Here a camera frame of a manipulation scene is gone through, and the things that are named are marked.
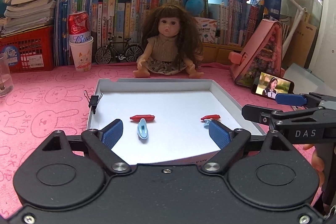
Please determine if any clear acrylic block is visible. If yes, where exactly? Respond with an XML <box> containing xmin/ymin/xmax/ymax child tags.
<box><xmin>0</xmin><ymin>53</ymin><xmax>14</xmax><ymax>97</ymax></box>

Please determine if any stack of paperback books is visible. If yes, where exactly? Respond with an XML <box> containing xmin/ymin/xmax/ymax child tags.
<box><xmin>0</xmin><ymin>0</ymin><xmax>81</xmax><ymax>36</ymax></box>

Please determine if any pink triangular toy box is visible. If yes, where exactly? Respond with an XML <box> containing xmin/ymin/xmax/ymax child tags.
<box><xmin>228</xmin><ymin>19</ymin><xmax>284</xmax><ymax>88</ymax></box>

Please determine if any brown-haired doll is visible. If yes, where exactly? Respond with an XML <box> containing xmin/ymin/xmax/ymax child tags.
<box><xmin>133</xmin><ymin>4</ymin><xmax>203</xmax><ymax>79</ymax></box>

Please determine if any red plastic tube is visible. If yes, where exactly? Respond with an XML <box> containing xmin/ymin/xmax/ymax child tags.
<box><xmin>130</xmin><ymin>114</ymin><xmax>155</xmax><ymax>122</ymax></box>
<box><xmin>201</xmin><ymin>114</ymin><xmax>221</xmax><ymax>121</ymax></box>

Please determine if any light blue hair clip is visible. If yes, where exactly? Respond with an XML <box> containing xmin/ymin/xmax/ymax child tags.
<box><xmin>137</xmin><ymin>118</ymin><xmax>149</xmax><ymax>141</ymax></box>

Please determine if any white shallow cardboard box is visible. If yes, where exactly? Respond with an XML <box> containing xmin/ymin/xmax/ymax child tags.
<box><xmin>87</xmin><ymin>79</ymin><xmax>265</xmax><ymax>164</ymax></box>

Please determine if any person's hand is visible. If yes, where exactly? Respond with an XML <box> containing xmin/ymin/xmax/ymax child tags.
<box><xmin>311</xmin><ymin>148</ymin><xmax>325</xmax><ymax>186</ymax></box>

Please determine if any miniature black bicycle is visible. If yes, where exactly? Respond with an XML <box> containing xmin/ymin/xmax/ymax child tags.
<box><xmin>94</xmin><ymin>32</ymin><xmax>143</xmax><ymax>65</ymax></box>

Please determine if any grey laptop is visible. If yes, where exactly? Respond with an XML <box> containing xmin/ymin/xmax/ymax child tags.
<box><xmin>284</xmin><ymin>63</ymin><xmax>335</xmax><ymax>96</ymax></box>

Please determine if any red plastic crate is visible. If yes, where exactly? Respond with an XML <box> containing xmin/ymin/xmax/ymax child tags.
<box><xmin>1</xmin><ymin>25</ymin><xmax>54</xmax><ymax>73</ymax></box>

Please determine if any white stationery box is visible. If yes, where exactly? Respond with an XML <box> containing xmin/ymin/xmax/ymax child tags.
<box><xmin>194</xmin><ymin>17</ymin><xmax>217</xmax><ymax>43</ymax></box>

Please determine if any red Budweiser can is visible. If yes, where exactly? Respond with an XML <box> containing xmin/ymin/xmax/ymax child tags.
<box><xmin>68</xmin><ymin>11</ymin><xmax>91</xmax><ymax>43</ymax></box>

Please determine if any black smartphone playing video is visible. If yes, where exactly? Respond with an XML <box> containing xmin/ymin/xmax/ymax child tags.
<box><xmin>251</xmin><ymin>72</ymin><xmax>294</xmax><ymax>100</ymax></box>

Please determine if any white cat paper cup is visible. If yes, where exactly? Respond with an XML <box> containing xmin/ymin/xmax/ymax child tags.
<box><xmin>70</xmin><ymin>36</ymin><xmax>93</xmax><ymax>72</ymax></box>

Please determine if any black binder clip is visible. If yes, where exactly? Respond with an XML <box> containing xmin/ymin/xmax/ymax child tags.
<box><xmin>84</xmin><ymin>90</ymin><xmax>104</xmax><ymax>114</ymax></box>

